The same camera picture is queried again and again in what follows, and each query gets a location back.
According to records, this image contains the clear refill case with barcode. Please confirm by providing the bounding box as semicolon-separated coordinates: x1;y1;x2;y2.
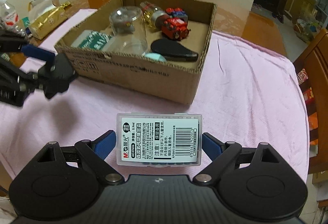
116;113;202;167

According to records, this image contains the white green medical bottle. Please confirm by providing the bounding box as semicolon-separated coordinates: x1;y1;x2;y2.
71;30;115;51

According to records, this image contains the clear plastic cup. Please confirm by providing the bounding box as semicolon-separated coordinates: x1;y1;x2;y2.
109;6;148;56

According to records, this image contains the mint green earbud case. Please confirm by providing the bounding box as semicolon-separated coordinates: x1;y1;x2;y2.
143;52;167;62

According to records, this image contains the black oval case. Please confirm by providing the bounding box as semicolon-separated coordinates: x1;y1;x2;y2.
150;38;198;62

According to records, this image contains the red toy train block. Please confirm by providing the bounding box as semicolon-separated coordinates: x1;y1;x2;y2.
161;17;191;41

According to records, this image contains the gold capsule bottle silver cap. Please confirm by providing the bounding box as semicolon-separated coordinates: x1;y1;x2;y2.
140;1;170;30

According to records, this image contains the blue black toy train block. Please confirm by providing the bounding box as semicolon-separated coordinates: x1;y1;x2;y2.
165;7;188;23

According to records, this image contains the black square device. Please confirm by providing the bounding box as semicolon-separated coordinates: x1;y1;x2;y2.
38;53;78;99

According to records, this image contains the grey plush toy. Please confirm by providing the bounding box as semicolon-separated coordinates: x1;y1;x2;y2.
112;16;135;34

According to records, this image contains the gold tissue pack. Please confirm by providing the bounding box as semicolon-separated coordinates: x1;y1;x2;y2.
29;2;72;40

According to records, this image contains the plastic water bottle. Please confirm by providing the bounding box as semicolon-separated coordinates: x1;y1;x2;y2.
0;0;24;36

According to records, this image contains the pink table cloth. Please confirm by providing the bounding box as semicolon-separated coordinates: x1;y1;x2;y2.
0;8;311;184

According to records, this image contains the brown cardboard box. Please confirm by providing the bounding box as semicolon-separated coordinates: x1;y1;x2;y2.
55;0;217;105

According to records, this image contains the wooden chair at right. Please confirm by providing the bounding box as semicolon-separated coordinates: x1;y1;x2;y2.
294;29;328;174

